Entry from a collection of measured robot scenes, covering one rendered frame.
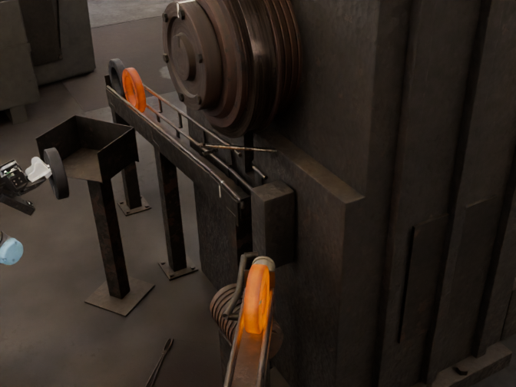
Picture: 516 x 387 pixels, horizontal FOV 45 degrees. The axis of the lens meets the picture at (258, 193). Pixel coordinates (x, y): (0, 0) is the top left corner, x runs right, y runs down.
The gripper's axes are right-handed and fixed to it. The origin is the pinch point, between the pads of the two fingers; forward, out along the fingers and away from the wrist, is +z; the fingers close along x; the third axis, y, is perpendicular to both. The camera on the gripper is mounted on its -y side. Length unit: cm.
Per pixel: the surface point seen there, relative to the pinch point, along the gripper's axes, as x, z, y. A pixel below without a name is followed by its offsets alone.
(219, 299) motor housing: -53, 20, -31
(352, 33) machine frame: -68, 68, 30
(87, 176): 17.3, 7.6, -17.6
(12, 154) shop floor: 172, -18, -70
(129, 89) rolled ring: 69, 42, -20
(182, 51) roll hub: -30, 42, 28
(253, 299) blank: -82, 22, -8
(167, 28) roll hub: -18, 43, 30
